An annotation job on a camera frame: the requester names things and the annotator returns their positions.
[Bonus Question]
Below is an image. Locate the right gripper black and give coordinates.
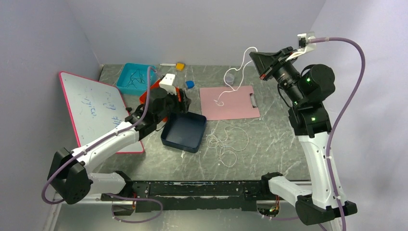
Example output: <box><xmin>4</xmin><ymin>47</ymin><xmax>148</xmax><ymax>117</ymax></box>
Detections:
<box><xmin>249</xmin><ymin>46</ymin><xmax>306</xmax><ymax>105</ymax></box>

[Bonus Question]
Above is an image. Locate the white cable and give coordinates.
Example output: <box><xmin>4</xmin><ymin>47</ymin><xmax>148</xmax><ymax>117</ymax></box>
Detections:
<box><xmin>213</xmin><ymin>47</ymin><xmax>258</xmax><ymax>107</ymax></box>

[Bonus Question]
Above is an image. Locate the black thin cable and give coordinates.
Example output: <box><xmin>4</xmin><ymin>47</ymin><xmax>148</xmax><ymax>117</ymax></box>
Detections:
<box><xmin>124</xmin><ymin>69</ymin><xmax>146</xmax><ymax>89</ymax></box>

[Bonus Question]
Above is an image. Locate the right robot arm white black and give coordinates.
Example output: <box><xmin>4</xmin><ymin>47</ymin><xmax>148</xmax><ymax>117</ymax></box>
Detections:
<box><xmin>249</xmin><ymin>47</ymin><xmax>357</xmax><ymax>225</ymax></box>

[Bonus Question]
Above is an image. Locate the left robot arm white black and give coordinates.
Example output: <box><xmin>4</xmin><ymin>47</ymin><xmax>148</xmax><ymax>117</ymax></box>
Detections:
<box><xmin>41</xmin><ymin>87</ymin><xmax>191</xmax><ymax>205</ymax></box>

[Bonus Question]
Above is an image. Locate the blue cube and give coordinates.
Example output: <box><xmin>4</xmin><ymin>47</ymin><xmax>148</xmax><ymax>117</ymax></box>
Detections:
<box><xmin>184</xmin><ymin>80</ymin><xmax>195</xmax><ymax>89</ymax></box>

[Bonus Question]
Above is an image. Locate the dark blue plastic tray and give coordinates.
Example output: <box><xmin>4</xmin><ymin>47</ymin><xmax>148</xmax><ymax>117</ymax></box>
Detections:
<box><xmin>161</xmin><ymin>112</ymin><xmax>207</xmax><ymax>153</ymax></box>

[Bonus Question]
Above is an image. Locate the small clear plastic cup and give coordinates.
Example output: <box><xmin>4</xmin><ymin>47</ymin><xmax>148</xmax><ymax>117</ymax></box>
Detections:
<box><xmin>224</xmin><ymin>72</ymin><xmax>235</xmax><ymax>87</ymax></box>

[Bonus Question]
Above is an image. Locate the pink clipboard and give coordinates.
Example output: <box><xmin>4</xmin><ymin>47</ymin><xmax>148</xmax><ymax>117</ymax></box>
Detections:
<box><xmin>200</xmin><ymin>86</ymin><xmax>260</xmax><ymax>120</ymax></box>

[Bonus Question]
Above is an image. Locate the orange plastic tray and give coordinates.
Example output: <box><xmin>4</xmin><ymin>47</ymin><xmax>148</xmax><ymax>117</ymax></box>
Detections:
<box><xmin>140</xmin><ymin>80</ymin><xmax>174</xmax><ymax>123</ymax></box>

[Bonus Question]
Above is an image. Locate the yellow cube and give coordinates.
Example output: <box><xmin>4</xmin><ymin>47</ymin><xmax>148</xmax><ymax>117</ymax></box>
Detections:
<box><xmin>175</xmin><ymin>63</ymin><xmax>185</xmax><ymax>71</ymax></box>

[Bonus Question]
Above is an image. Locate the teal plastic tray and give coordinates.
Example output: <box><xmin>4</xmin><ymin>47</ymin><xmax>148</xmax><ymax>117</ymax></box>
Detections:
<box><xmin>116</xmin><ymin>63</ymin><xmax>157</xmax><ymax>96</ymax></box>

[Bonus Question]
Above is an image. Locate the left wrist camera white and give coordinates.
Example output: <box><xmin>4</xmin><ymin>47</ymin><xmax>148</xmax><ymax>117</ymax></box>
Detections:
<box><xmin>159</xmin><ymin>74</ymin><xmax>177</xmax><ymax>95</ymax></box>

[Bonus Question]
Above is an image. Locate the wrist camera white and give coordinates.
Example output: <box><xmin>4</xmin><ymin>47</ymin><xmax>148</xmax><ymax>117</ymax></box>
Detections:
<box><xmin>286</xmin><ymin>31</ymin><xmax>317</xmax><ymax>62</ymax></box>
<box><xmin>159</xmin><ymin>74</ymin><xmax>177</xmax><ymax>95</ymax></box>

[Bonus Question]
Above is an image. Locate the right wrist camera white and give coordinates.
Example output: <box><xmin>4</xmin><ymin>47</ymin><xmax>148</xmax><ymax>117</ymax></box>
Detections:
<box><xmin>286</xmin><ymin>31</ymin><xmax>317</xmax><ymax>62</ymax></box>

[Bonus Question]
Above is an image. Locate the whiteboard with pink frame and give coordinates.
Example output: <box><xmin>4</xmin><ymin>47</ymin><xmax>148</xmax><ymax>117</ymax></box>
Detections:
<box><xmin>59</xmin><ymin>71</ymin><xmax>129</xmax><ymax>147</ymax></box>

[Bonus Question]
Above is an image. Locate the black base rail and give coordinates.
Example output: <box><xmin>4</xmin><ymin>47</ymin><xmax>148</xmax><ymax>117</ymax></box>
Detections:
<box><xmin>101</xmin><ymin>180</ymin><xmax>278</xmax><ymax>213</ymax></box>

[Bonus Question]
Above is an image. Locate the aluminium frame rail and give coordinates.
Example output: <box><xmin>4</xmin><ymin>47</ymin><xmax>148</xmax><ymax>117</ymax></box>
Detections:
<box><xmin>43</xmin><ymin>180</ymin><xmax>342</xmax><ymax>231</ymax></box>

